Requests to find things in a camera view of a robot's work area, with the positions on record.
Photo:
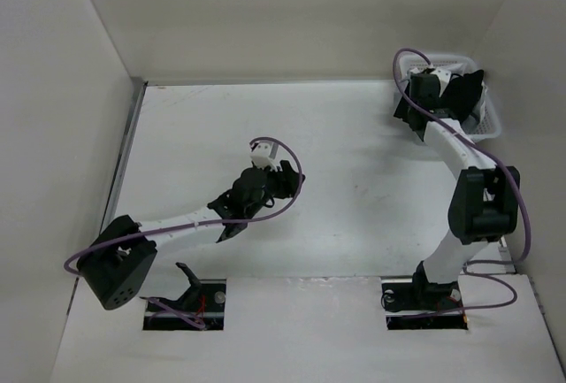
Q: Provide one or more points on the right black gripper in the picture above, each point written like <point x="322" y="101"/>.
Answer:
<point x="408" y="102"/>

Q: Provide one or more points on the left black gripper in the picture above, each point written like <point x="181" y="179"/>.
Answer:
<point x="287" y="181"/>

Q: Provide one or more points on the black tank top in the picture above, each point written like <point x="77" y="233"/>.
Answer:
<point x="458" y="100"/>

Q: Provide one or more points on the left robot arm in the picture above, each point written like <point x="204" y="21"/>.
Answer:
<point x="119" y="261"/>

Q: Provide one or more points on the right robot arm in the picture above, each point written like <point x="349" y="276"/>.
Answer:
<point x="483" y="207"/>

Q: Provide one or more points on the white plastic basket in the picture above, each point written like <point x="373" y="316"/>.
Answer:
<point x="484" y="123"/>

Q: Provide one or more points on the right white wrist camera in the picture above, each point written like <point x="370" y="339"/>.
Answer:
<point x="444" y="76"/>

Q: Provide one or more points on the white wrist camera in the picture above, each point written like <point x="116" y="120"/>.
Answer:
<point x="444" y="76"/>
<point x="263" y="155"/>

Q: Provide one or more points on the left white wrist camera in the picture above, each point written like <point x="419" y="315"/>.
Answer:
<point x="263" y="155"/>

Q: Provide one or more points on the left metal table rail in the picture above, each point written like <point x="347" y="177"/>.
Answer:
<point x="140" y="86"/>

